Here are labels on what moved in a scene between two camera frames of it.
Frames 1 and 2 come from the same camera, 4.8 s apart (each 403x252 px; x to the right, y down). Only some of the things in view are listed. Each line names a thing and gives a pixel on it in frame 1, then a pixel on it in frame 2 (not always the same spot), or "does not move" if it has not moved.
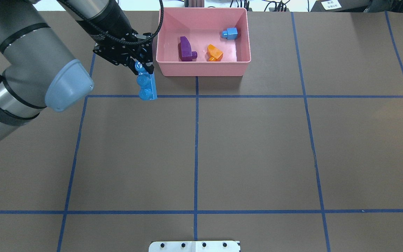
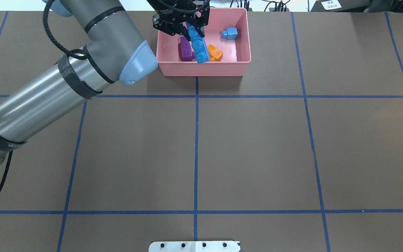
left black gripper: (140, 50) -> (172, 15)
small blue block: (231, 34) does not move
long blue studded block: (146, 82) -> (200, 51)
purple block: (185, 52) does not move
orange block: (214, 54) does not move
